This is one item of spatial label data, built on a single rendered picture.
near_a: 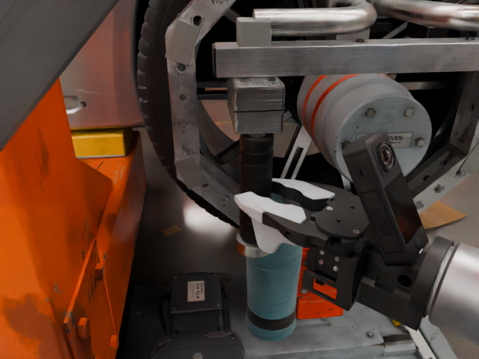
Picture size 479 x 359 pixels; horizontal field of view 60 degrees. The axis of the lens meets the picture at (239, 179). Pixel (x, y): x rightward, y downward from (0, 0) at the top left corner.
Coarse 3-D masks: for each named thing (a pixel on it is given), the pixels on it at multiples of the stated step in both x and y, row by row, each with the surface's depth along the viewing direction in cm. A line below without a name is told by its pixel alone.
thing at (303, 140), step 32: (384, 32) 71; (448, 32) 73; (224, 96) 72; (288, 96) 74; (416, 96) 87; (448, 96) 77; (224, 160) 78; (288, 160) 80; (320, 160) 100; (352, 192) 85
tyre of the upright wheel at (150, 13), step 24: (168, 0) 62; (144, 24) 65; (168, 24) 64; (144, 48) 65; (144, 72) 67; (144, 96) 69; (168, 96) 69; (144, 120) 72; (168, 120) 71; (168, 144) 73; (168, 168) 76; (192, 192) 79; (216, 216) 82
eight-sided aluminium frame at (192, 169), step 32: (192, 0) 59; (224, 0) 55; (192, 32) 57; (192, 64) 59; (192, 96) 61; (192, 128) 64; (192, 160) 66; (448, 160) 75; (224, 192) 70; (416, 192) 75
